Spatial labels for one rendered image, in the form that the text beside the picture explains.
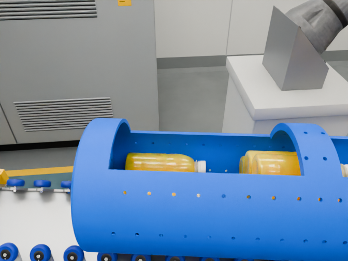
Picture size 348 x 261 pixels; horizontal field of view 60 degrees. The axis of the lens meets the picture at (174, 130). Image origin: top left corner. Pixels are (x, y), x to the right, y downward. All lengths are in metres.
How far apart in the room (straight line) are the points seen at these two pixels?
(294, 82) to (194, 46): 2.55
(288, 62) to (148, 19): 1.19
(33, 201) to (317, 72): 0.86
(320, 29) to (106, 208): 0.67
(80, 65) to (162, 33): 1.44
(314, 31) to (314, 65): 0.09
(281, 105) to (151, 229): 0.49
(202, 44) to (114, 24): 1.65
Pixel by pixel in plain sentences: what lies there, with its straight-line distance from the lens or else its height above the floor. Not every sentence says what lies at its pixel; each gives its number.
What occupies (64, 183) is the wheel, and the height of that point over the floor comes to 0.98.
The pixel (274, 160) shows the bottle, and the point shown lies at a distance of 0.62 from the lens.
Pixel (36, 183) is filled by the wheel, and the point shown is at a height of 0.98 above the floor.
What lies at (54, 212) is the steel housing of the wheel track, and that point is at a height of 0.93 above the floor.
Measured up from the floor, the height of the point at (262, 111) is 1.14.
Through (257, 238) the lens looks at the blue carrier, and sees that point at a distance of 0.59.
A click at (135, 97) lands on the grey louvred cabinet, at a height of 0.46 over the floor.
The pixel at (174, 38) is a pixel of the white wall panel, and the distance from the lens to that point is 3.34.
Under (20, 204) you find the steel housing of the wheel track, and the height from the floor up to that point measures 0.93.
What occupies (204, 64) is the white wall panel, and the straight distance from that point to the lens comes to 3.49.
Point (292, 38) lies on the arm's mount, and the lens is 0.86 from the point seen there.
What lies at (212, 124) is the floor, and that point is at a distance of 2.64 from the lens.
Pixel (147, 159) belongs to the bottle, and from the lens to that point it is 0.74.
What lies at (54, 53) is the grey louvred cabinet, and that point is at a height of 0.80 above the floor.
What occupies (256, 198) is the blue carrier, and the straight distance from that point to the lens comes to 0.54.
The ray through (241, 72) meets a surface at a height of 1.15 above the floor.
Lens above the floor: 1.60
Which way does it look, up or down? 39 degrees down
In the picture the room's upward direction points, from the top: straight up
